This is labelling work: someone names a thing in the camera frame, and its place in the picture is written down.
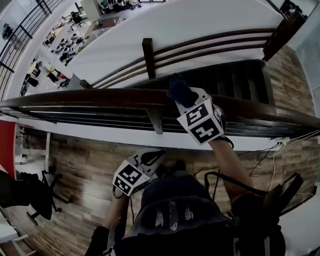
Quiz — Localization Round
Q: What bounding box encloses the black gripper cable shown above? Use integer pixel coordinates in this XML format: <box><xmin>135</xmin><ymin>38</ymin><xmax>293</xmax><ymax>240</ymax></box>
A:
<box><xmin>204</xmin><ymin>170</ymin><xmax>269</xmax><ymax>201</ymax></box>

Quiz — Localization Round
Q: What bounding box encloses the white shelf rack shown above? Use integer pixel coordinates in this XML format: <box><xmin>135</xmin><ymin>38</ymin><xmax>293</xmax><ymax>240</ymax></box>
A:
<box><xmin>14</xmin><ymin>124</ymin><xmax>52</xmax><ymax>166</ymax></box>

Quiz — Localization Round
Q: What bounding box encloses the black chest-mounted device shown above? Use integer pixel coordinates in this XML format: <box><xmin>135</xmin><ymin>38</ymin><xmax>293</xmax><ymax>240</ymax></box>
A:
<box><xmin>264</xmin><ymin>172</ymin><xmax>305</xmax><ymax>216</ymax></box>

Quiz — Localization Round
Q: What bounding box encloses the dark wooden newel post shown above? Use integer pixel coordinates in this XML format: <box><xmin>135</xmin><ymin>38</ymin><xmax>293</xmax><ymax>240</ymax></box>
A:
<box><xmin>261</xmin><ymin>9</ymin><xmax>309</xmax><ymax>62</ymax></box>

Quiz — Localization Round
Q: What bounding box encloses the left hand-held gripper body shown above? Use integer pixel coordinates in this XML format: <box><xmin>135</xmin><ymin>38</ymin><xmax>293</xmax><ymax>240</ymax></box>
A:
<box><xmin>112</xmin><ymin>147</ymin><xmax>167</xmax><ymax>197</ymax></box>

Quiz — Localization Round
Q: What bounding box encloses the dark wooden staircase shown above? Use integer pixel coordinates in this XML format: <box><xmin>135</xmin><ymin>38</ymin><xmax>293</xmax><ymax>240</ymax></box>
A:
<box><xmin>179</xmin><ymin>59</ymin><xmax>276</xmax><ymax>106</ymax></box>

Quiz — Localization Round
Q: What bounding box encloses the black office chair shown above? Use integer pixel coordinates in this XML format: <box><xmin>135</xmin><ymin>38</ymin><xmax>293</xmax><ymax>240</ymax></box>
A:
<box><xmin>19</xmin><ymin>165</ymin><xmax>74</xmax><ymax>226</ymax></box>

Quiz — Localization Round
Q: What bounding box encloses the long white cable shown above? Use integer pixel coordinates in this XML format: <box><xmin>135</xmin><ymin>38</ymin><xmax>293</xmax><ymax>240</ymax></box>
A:
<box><xmin>269</xmin><ymin>129</ymin><xmax>320</xmax><ymax>196</ymax></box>

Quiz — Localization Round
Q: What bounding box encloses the dark wooden handrail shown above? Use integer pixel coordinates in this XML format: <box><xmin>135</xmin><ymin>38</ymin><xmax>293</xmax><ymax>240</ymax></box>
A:
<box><xmin>0</xmin><ymin>87</ymin><xmax>320</xmax><ymax>139</ymax></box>

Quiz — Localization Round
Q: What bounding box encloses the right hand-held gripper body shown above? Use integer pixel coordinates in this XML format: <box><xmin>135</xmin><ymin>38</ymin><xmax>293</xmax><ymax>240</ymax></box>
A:
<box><xmin>174</xmin><ymin>86</ymin><xmax>227</xmax><ymax>147</ymax></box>

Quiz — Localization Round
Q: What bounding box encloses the person's dark printed shirt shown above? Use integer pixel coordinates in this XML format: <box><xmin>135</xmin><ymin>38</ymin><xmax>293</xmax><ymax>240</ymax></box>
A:
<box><xmin>85</xmin><ymin>174</ymin><xmax>286</xmax><ymax>256</ymax></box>

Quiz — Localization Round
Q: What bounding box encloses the dark blue cloth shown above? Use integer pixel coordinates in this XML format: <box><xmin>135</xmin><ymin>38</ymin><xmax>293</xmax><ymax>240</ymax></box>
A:
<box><xmin>166</xmin><ymin>73</ymin><xmax>199</xmax><ymax>109</ymax></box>

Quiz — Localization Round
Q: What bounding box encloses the red panel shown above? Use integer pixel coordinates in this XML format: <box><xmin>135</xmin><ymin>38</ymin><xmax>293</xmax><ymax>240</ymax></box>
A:
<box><xmin>0</xmin><ymin>119</ymin><xmax>18</xmax><ymax>176</ymax></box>

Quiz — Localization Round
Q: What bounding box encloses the thin black floor cable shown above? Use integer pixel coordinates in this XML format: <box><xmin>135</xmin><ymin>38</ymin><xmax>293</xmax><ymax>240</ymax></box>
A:
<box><xmin>236</xmin><ymin>142</ymin><xmax>281</xmax><ymax>176</ymax></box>

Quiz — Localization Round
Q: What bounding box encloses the white power strip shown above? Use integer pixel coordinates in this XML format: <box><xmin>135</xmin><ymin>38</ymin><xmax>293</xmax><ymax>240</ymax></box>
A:
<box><xmin>269</xmin><ymin>136</ymin><xmax>291</xmax><ymax>148</ymax></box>

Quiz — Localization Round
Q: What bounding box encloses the person's left shoe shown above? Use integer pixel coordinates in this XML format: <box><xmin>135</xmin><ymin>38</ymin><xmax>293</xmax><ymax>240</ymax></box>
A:
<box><xmin>155</xmin><ymin>163</ymin><xmax>171</xmax><ymax>179</ymax></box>

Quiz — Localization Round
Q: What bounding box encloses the person's left forearm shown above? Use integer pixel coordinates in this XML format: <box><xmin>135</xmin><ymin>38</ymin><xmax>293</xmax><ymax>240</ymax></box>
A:
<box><xmin>103</xmin><ymin>194</ymin><xmax>134</xmax><ymax>231</ymax></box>

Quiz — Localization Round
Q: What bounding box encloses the person's right forearm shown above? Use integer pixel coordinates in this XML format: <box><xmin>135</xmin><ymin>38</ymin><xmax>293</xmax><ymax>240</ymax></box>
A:
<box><xmin>211</xmin><ymin>136</ymin><xmax>255</xmax><ymax>201</ymax></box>

